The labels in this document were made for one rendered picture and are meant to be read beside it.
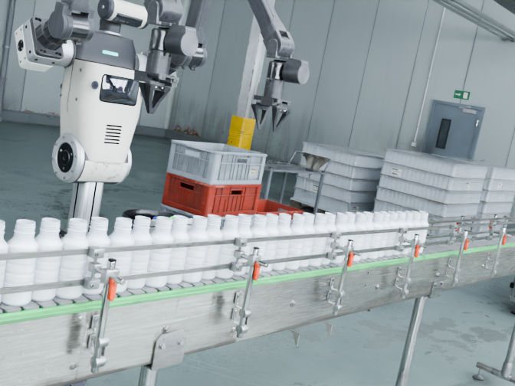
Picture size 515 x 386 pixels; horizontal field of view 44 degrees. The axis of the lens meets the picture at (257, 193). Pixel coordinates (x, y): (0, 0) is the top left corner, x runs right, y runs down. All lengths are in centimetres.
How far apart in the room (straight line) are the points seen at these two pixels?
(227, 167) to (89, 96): 228
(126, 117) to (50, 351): 95
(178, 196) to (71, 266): 296
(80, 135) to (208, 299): 72
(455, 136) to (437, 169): 426
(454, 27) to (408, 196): 523
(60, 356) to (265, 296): 65
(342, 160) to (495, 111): 410
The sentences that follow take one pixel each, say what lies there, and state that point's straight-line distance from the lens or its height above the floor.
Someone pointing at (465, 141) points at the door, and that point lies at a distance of 1237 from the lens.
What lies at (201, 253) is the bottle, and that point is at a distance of 160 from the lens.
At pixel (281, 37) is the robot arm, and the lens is 192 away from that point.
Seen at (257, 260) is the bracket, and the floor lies 108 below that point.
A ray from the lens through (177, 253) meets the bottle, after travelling 156.
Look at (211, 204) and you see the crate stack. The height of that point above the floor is 75.
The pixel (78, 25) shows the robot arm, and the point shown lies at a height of 159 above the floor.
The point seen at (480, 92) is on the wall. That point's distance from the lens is 1243.
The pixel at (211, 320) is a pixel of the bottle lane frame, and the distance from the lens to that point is 168.
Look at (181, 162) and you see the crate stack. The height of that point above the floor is 97.
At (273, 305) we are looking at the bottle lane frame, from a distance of 186.
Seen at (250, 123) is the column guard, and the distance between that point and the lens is 1199.
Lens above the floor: 148
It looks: 8 degrees down
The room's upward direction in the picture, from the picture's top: 11 degrees clockwise
